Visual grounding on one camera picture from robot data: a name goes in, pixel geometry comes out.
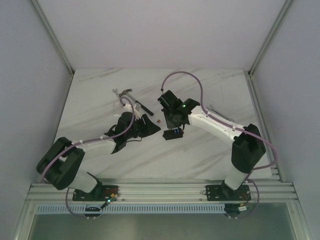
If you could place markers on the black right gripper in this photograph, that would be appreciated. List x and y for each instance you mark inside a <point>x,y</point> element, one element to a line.
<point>170,125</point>

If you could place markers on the silver wrench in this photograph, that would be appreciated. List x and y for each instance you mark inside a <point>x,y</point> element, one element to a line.
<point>213,110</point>
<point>115,91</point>

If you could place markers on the aluminium mounting rail frame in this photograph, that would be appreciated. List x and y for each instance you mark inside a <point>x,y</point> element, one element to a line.
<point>152,169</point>

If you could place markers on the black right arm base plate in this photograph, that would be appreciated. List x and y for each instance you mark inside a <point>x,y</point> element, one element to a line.
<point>222,193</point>

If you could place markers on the silver wrench right side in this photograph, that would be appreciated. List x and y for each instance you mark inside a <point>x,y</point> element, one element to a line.
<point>213,110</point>

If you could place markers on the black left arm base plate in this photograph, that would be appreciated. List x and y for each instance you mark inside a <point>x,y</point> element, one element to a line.
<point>99,194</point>

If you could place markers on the black fuse box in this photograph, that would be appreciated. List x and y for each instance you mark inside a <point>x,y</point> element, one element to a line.
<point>172,134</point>

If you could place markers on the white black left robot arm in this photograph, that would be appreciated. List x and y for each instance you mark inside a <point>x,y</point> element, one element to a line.
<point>60,166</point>

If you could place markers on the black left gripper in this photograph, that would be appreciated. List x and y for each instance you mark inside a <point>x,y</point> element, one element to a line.
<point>144,126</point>

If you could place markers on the white slotted cable duct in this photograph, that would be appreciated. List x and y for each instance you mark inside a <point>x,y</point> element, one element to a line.
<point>131,208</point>

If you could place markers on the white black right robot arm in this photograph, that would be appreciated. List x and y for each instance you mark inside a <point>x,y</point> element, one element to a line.
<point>247,146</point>

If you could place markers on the black handle claw hammer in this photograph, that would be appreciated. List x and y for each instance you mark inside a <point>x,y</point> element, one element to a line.
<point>127,93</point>

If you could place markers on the silver wrench left side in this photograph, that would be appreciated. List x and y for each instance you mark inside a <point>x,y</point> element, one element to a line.
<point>115,91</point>

